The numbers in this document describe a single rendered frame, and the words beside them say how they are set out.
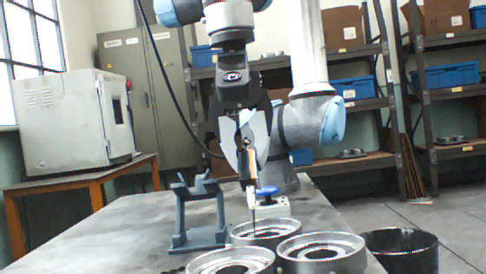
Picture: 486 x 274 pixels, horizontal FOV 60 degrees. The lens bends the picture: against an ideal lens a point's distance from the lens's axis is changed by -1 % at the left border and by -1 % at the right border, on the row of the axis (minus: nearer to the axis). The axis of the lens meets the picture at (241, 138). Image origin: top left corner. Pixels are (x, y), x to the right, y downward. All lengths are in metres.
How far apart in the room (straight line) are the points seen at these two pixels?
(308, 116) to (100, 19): 4.12
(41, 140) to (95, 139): 0.35
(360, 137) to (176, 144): 1.94
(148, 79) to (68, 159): 1.83
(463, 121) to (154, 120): 3.24
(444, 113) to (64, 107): 3.73
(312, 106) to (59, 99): 2.10
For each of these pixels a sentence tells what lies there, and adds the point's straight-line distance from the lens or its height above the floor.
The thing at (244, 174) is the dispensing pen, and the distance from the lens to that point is 0.62.
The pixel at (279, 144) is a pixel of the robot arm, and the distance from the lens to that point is 1.05.
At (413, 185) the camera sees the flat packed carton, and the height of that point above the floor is 0.14.
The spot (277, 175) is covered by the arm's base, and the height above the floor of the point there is 0.85.
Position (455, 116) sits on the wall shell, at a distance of 5.00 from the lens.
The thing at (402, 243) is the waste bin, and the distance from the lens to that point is 2.01.
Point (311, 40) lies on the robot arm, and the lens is 1.05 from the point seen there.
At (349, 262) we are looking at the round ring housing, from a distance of 0.49.
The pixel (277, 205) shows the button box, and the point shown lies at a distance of 0.74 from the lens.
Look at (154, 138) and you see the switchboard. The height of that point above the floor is 0.90.
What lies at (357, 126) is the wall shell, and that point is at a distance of 4.67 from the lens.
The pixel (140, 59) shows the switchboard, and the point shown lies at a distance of 4.50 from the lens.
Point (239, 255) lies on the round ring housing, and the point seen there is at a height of 0.83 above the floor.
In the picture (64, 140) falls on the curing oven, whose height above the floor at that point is 1.01.
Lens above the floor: 1.01
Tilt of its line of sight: 3 degrees down
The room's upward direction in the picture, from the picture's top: 8 degrees counter-clockwise
